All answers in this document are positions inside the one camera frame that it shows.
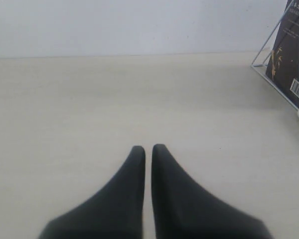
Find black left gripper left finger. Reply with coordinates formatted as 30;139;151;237
39;146;146;239

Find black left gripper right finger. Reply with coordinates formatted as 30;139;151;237
151;144;272;239

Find black book leftmost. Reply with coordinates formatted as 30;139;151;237
265;0;299;107

